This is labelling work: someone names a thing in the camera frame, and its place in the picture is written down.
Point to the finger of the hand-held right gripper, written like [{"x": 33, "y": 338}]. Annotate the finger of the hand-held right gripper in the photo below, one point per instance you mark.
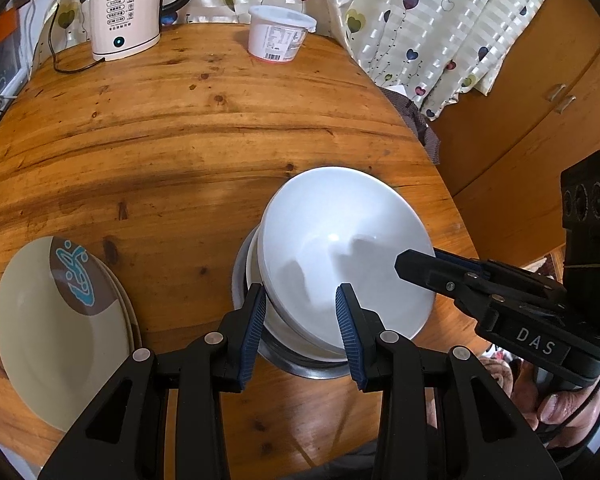
[
  {"x": 430, "y": 272},
  {"x": 510, "y": 275}
]

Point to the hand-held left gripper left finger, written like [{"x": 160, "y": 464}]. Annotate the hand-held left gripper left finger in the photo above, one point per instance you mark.
[{"x": 247, "y": 340}]

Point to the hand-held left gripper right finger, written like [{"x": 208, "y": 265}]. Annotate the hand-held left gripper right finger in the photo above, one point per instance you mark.
[{"x": 350, "y": 340}]

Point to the white ceramic bowl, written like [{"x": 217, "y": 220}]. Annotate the white ceramic bowl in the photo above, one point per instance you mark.
[
  {"x": 330, "y": 240},
  {"x": 290, "y": 336}
]

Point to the stainless steel bowl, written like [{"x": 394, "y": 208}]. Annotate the stainless steel bowl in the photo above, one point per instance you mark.
[{"x": 300, "y": 368}]

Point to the beige plate with blue pattern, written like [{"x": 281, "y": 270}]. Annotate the beige plate with blue pattern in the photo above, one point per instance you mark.
[
  {"x": 135, "y": 332},
  {"x": 45, "y": 340}
]

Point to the person's right hand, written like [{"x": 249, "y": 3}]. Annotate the person's right hand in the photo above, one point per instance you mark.
[{"x": 565, "y": 407}]

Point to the dark patterned cloth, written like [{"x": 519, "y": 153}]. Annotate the dark patterned cloth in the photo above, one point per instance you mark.
[{"x": 420, "y": 125}]

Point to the wooden cabinet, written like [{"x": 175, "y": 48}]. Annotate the wooden cabinet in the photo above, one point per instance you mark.
[{"x": 530, "y": 125}]

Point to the heart print curtain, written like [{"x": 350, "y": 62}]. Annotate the heart print curtain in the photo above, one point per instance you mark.
[{"x": 405, "y": 20}]

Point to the white plastic tub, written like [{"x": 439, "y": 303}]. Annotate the white plastic tub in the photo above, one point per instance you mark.
[{"x": 277, "y": 35}]

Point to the white electric kettle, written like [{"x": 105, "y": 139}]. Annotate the white electric kettle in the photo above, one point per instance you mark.
[{"x": 125, "y": 15}]

